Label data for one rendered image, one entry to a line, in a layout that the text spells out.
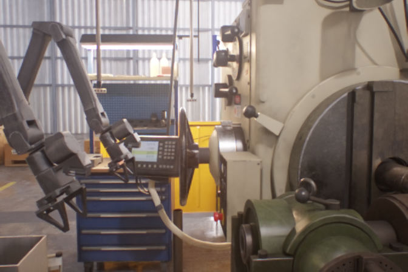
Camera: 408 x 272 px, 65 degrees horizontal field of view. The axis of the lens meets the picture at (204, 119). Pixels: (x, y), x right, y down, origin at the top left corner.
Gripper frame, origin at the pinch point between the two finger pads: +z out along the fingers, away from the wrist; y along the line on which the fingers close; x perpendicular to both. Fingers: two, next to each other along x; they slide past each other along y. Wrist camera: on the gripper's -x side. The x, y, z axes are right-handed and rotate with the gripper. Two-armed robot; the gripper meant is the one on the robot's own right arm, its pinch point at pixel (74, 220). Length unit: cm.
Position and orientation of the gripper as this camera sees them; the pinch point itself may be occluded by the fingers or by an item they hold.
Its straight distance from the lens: 92.0
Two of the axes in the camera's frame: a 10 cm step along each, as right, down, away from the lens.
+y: 0.9, -0.7, 9.9
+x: -8.6, 4.9, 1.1
